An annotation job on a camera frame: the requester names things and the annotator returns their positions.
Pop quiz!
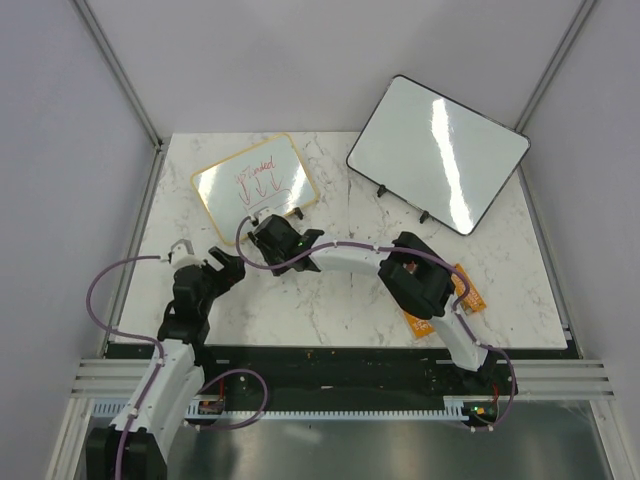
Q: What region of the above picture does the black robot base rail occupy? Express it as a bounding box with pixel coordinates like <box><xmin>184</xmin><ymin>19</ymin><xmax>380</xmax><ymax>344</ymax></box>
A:
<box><xmin>196</xmin><ymin>345</ymin><xmax>518</xmax><ymax>412</ymax></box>

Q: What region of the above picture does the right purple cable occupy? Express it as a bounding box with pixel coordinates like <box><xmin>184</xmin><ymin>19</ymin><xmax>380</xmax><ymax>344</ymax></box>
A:
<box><xmin>235</xmin><ymin>214</ymin><xmax>519</xmax><ymax>434</ymax></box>

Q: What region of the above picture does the white slotted cable duct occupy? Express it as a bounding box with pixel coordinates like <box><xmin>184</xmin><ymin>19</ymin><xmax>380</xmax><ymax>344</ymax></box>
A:
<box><xmin>91</xmin><ymin>399</ymin><xmax>469</xmax><ymax>421</ymax></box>

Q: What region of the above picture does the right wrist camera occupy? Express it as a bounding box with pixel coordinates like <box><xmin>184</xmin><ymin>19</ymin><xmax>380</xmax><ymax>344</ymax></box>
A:
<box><xmin>251</xmin><ymin>206</ymin><xmax>278</xmax><ymax>226</ymax></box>

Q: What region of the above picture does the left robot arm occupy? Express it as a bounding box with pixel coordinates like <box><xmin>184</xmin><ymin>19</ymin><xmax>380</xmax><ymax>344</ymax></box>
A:
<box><xmin>85</xmin><ymin>246</ymin><xmax>246</xmax><ymax>479</ymax></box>

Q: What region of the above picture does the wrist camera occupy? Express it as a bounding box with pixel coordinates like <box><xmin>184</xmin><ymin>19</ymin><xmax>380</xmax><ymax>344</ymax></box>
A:
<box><xmin>168</xmin><ymin>239</ymin><xmax>201</xmax><ymax>269</ymax></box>
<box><xmin>251</xmin><ymin>206</ymin><xmax>278</xmax><ymax>226</ymax></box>

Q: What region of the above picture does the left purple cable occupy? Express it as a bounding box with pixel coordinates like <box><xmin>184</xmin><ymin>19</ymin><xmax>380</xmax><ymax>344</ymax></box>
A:
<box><xmin>85</xmin><ymin>254</ymin><xmax>271</xmax><ymax>480</ymax></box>

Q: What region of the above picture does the purple cable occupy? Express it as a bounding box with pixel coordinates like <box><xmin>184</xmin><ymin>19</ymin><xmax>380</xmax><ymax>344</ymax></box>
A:
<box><xmin>85</xmin><ymin>254</ymin><xmax>271</xmax><ymax>480</ymax></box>
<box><xmin>235</xmin><ymin>214</ymin><xmax>519</xmax><ymax>434</ymax></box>

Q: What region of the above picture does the black framed large whiteboard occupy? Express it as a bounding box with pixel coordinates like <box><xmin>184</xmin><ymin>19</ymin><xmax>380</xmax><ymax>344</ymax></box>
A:
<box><xmin>346</xmin><ymin>75</ymin><xmax>531</xmax><ymax>236</ymax></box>

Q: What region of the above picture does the aluminium frame rail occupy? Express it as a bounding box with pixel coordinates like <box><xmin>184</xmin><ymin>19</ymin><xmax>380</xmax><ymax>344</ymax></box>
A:
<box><xmin>72</xmin><ymin>359</ymin><xmax>614</xmax><ymax>401</ymax></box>

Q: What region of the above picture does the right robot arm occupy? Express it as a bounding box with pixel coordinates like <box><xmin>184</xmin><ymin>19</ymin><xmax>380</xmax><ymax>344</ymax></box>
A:
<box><xmin>245</xmin><ymin>211</ymin><xmax>497</xmax><ymax>394</ymax></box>

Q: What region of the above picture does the large whiteboard wire stand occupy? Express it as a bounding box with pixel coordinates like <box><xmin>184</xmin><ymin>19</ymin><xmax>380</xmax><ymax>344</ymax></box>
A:
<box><xmin>375</xmin><ymin>184</ymin><xmax>432</xmax><ymax>225</ymax></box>

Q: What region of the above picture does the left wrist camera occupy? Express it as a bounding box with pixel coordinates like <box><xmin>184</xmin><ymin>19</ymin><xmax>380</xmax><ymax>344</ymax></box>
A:
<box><xmin>168</xmin><ymin>239</ymin><xmax>201</xmax><ymax>269</ymax></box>

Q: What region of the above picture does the yellow framed small whiteboard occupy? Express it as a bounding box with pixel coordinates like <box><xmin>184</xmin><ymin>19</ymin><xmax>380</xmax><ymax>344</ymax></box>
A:
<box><xmin>190</xmin><ymin>133</ymin><xmax>319</xmax><ymax>246</ymax></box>

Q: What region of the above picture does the orange treehouse book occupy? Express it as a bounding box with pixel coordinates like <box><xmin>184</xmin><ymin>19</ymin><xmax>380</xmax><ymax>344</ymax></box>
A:
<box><xmin>403</xmin><ymin>263</ymin><xmax>487</xmax><ymax>339</ymax></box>

